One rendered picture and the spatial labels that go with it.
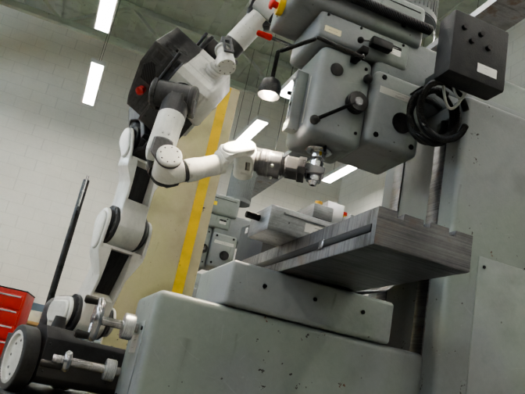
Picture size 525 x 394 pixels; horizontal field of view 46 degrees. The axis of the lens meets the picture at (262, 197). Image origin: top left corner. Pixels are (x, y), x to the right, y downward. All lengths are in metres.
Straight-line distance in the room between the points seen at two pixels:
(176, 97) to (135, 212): 0.51
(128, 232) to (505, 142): 1.32
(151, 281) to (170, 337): 1.93
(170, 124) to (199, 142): 1.79
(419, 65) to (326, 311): 0.92
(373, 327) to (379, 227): 0.59
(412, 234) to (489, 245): 0.72
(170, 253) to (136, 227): 1.26
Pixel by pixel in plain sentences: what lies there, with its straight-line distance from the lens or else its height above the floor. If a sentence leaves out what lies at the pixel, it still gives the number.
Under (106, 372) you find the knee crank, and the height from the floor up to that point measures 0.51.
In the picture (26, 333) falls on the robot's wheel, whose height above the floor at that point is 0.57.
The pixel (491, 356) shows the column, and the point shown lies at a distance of 1.93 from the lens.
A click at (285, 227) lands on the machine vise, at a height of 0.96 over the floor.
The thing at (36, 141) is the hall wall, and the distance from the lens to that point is 11.23.
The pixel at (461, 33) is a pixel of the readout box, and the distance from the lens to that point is 1.96.
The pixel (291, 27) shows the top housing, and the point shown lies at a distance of 2.18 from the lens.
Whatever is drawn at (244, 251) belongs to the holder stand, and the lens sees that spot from 2.28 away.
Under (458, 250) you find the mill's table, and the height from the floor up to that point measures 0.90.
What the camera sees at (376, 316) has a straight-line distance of 1.79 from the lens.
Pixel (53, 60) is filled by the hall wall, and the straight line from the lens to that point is 11.78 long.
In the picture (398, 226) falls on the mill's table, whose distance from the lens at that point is 1.27.
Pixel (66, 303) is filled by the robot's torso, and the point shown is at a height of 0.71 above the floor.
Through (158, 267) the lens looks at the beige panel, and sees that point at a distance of 3.51.
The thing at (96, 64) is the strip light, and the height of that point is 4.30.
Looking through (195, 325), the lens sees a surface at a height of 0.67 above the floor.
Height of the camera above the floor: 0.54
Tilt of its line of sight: 17 degrees up
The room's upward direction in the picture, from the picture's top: 12 degrees clockwise
